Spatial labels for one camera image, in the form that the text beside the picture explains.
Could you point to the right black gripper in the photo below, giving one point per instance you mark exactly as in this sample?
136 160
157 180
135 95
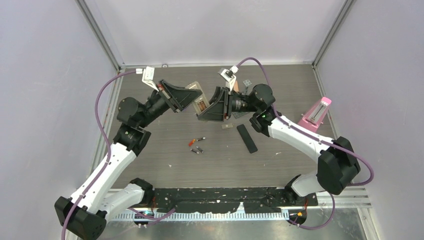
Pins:
220 106

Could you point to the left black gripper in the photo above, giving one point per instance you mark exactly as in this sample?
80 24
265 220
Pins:
179 97

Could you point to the beige remote control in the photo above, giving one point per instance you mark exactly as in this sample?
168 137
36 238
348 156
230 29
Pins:
201 103

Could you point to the beige battery cover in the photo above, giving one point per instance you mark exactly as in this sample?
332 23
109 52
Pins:
227 126

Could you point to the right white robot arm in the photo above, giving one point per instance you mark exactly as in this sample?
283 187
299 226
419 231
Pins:
336 164

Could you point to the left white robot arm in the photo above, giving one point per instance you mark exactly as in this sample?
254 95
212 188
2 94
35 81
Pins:
86 212

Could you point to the black remote control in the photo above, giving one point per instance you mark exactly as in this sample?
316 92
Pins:
247 139

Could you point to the grey lego baseplate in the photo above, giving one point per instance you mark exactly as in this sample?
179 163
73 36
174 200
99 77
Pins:
237 115

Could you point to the orange wooden block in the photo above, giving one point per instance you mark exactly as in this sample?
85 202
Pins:
236 87

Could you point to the grey lego tower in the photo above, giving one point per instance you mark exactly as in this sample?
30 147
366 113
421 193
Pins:
247 82

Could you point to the orange battery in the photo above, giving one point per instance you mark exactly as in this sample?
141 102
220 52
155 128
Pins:
192 142

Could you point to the pink metronome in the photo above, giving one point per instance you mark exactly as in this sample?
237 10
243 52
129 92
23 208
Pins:
313 118

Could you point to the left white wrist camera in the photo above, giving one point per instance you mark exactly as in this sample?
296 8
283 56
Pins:
147 76

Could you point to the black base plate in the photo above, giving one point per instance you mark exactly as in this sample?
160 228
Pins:
223 200

